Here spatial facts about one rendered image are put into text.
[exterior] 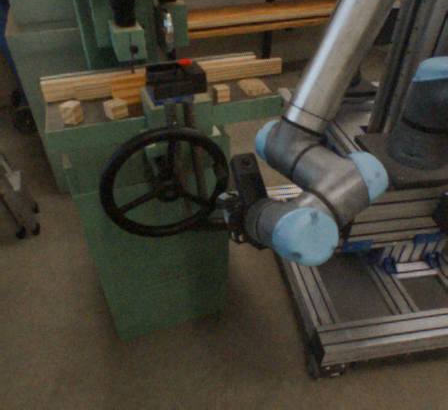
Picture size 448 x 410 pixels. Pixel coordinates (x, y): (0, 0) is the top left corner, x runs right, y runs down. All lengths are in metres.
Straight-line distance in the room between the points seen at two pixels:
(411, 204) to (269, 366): 0.78
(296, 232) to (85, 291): 1.35
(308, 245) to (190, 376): 1.03
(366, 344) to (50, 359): 1.11
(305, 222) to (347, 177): 0.10
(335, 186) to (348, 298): 0.92
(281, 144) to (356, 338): 0.84
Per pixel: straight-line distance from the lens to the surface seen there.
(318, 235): 0.48
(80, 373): 1.52
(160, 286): 1.31
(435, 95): 0.90
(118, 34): 0.96
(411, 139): 0.94
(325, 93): 0.58
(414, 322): 1.41
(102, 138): 0.92
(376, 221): 1.03
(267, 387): 1.42
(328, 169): 0.54
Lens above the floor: 1.29
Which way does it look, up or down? 38 degrees down
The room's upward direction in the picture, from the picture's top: straight up
